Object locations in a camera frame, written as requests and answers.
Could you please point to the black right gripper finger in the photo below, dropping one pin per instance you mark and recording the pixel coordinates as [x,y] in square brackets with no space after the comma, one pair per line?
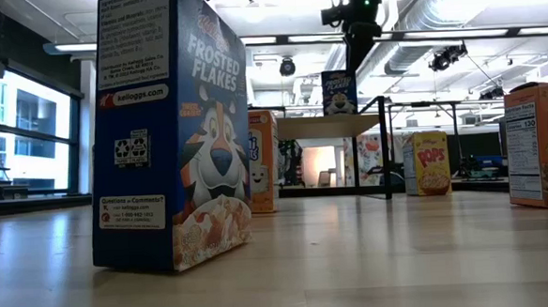
[360,45]

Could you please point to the blue Frosted Flakes box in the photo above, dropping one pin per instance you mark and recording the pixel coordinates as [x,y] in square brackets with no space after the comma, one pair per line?
[339,93]
[161,154]

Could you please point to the yellow Corn Pops box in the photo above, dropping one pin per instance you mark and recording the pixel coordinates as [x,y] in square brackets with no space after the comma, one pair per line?
[427,164]

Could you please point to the orange Mini Wheats box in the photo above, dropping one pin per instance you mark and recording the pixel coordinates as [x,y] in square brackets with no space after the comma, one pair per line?
[537,149]
[261,140]

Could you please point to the black track spotlights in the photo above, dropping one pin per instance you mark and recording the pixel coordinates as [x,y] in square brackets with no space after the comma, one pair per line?
[491,93]
[445,57]

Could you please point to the long ceiling light bar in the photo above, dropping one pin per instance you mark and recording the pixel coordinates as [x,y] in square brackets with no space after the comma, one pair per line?
[455,34]

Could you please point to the colourful banner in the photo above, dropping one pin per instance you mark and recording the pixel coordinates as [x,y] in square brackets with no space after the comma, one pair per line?
[370,160]

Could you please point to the dark background plant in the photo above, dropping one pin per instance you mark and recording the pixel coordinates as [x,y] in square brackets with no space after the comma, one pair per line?
[292,162]

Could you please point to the black monitor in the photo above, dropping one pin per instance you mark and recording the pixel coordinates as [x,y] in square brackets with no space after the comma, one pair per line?
[475,145]

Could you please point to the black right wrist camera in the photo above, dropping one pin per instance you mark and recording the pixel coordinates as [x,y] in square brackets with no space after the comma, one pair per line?
[331,15]

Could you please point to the silver ventilation duct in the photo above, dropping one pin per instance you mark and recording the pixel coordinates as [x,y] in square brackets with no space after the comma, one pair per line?
[417,19]

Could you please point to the black ceiling camera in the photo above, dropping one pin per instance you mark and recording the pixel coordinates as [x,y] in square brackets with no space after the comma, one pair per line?
[287,68]

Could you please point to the wooden shelf with black frame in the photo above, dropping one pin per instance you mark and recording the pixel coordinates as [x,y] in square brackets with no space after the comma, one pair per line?
[324,127]

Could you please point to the black metal frame table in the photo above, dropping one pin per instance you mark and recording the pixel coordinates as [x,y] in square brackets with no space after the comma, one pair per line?
[440,103]

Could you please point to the window with dark frame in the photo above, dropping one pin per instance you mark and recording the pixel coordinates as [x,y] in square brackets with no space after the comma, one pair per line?
[32,114]

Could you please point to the black aluminium rig frame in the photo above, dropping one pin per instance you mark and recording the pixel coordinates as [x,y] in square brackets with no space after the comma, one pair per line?
[41,203]

